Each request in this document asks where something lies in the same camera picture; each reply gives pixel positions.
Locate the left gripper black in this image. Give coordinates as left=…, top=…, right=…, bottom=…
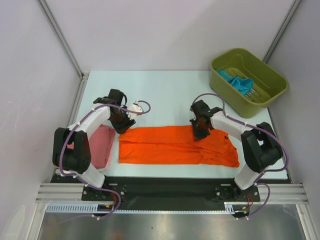
left=110, top=106, right=136, bottom=134

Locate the orange t shirt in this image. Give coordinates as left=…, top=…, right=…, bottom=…
left=118, top=125, right=240, bottom=168

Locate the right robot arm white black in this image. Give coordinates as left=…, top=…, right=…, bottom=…
left=190, top=100, right=284, bottom=201

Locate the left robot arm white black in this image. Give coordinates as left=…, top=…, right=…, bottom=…
left=52, top=89, right=143, bottom=200

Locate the folded pink t shirt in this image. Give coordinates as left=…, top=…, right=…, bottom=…
left=67, top=124, right=117, bottom=170

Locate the folded white t shirt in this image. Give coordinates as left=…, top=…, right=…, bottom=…
left=97, top=167, right=107, bottom=172

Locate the teal t shirt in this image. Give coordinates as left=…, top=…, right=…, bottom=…
left=217, top=70, right=254, bottom=96

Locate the olive green plastic basket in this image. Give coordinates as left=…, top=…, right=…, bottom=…
left=209, top=48, right=289, bottom=119

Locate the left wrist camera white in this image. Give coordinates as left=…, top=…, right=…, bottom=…
left=126, top=100, right=144, bottom=120

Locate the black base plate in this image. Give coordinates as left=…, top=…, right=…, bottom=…
left=49, top=173, right=292, bottom=212

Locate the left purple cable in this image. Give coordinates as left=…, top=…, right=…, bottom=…
left=49, top=99, right=151, bottom=225

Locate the purple cable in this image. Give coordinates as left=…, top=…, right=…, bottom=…
left=191, top=92, right=291, bottom=221
left=49, top=99, right=151, bottom=225

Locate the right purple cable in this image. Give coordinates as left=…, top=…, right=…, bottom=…
left=191, top=92, right=291, bottom=221

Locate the grey slotted cable duct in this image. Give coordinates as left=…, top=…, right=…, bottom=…
left=46, top=202, right=249, bottom=215

